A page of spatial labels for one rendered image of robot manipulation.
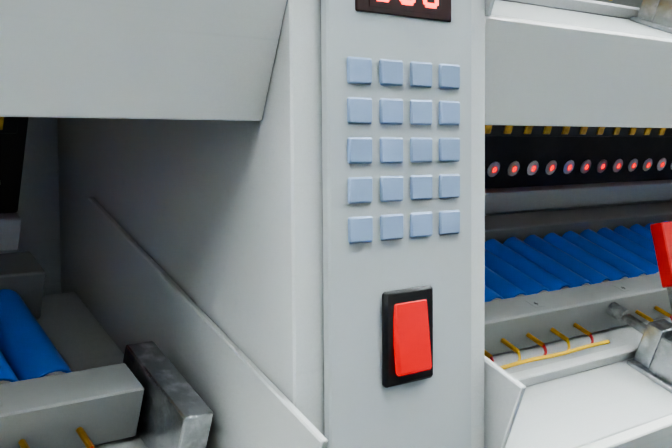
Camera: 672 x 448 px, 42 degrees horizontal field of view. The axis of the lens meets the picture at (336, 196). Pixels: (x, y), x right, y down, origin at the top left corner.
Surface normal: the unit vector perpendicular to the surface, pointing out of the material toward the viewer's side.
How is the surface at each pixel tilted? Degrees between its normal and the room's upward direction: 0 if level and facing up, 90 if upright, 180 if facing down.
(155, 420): 90
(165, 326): 90
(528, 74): 112
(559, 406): 22
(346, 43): 90
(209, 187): 90
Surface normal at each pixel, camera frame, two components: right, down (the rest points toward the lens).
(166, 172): -0.78, 0.04
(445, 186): 0.62, 0.04
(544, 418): 0.22, -0.92
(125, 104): 0.59, 0.40
